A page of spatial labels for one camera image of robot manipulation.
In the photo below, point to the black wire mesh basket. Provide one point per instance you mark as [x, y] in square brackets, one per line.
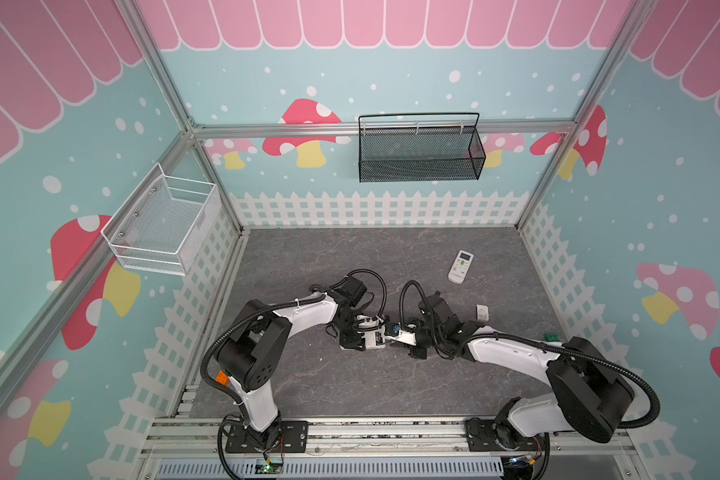
[417, 147]

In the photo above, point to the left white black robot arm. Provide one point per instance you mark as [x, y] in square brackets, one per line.
[242, 359]

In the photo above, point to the white remote with green buttons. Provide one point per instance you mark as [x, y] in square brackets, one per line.
[373, 339]

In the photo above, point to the white wire mesh basket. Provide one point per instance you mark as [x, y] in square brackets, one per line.
[163, 224]

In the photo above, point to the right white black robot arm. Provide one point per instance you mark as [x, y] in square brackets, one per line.
[589, 395]

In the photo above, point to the white air conditioner remote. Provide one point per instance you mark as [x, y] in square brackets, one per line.
[460, 267]

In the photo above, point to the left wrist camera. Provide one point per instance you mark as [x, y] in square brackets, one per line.
[365, 323]

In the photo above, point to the orange toy brick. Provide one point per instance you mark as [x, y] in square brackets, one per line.
[222, 378]

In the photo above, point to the white battery cover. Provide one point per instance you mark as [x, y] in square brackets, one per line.
[482, 313]

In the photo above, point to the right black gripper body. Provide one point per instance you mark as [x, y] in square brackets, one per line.
[423, 336]

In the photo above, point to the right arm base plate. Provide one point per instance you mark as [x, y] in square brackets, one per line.
[488, 435]

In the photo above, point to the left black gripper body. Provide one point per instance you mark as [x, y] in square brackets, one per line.
[348, 334]

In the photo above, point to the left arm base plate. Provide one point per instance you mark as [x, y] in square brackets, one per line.
[283, 436]

